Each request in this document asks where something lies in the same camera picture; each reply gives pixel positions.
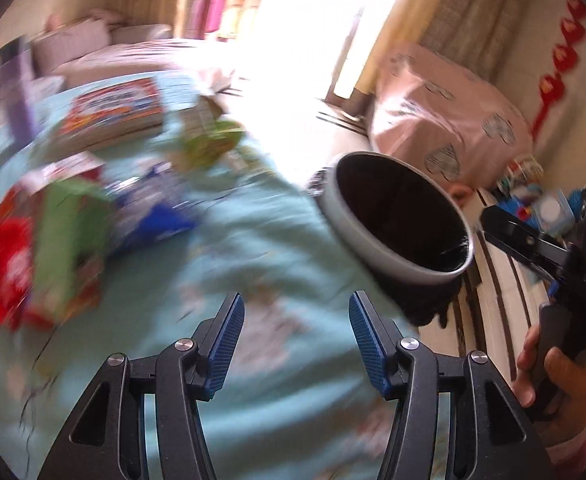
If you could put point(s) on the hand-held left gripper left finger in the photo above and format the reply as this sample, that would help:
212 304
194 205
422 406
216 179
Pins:
227 342

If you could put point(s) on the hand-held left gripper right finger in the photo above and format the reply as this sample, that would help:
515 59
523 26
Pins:
367 345

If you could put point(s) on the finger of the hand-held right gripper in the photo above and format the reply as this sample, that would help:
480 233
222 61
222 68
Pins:
510 232

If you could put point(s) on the grey round trash bin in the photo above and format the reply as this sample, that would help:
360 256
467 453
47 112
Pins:
353 242

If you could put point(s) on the grey black round bin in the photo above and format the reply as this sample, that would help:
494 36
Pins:
398 210

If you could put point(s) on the blue snack packet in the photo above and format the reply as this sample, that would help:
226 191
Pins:
155 215

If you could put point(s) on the green snack packet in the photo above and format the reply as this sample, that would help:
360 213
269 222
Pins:
70 245

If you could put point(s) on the red snack packet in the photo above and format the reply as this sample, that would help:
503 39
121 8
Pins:
5 260

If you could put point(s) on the person's right forearm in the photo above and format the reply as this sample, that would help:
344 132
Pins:
573 447

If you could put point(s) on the colourful toy pile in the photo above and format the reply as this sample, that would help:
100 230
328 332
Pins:
538 200

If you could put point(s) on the light blue floral blanket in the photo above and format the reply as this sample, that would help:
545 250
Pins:
273 260

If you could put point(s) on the pink heart-print covered armchair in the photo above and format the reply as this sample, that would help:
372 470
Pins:
438 110

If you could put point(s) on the green snack wrapper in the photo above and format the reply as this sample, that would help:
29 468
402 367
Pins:
213 142

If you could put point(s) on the pink sofa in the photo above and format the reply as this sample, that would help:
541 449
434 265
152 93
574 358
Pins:
123 50

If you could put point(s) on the magenta chair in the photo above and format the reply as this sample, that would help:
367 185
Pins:
208 15

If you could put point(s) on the purple water bottle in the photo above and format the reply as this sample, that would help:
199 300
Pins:
15 90

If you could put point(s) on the red hanging wall decoration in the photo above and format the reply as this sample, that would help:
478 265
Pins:
560 60

